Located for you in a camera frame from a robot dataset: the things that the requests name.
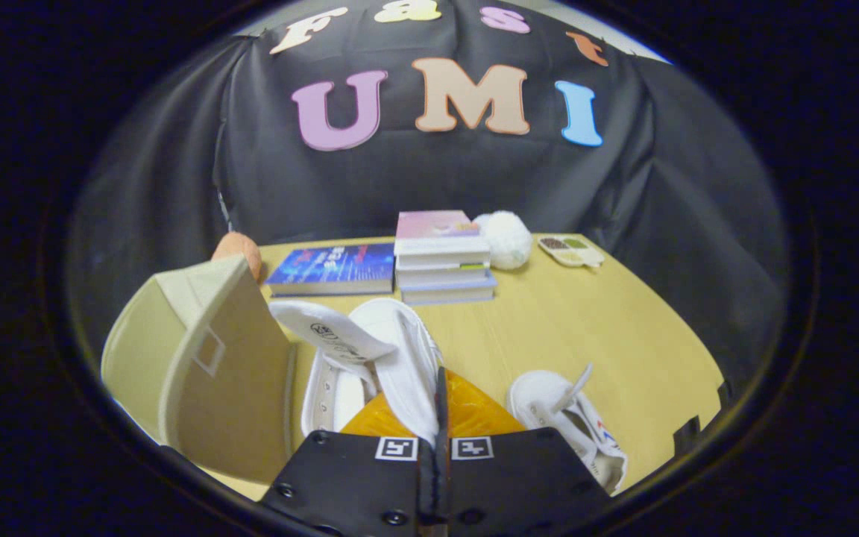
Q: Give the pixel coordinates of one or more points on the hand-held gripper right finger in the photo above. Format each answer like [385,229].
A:
[519,477]

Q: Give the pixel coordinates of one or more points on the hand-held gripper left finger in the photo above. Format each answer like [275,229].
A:
[359,473]

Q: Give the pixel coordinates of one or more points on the white canvas shoe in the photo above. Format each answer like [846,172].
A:
[370,358]
[575,421]

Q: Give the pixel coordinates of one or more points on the beige fabric storage box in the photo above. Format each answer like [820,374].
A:
[228,373]

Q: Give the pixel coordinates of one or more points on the grey blue book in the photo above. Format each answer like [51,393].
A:
[448,289]

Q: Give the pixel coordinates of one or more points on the blue hardcover book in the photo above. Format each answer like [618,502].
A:
[334,270]

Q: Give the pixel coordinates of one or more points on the white book green stripe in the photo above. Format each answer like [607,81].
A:
[443,274]

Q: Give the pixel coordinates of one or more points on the white divided snack tray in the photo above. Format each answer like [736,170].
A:
[570,250]

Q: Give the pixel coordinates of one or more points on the white fluffy ball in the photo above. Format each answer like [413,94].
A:
[505,239]

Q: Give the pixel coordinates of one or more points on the orange plush toy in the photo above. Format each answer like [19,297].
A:
[239,252]

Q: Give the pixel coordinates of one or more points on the pink cover book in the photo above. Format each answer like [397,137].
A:
[441,235]

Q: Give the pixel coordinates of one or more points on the black backdrop cloth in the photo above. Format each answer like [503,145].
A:
[474,164]

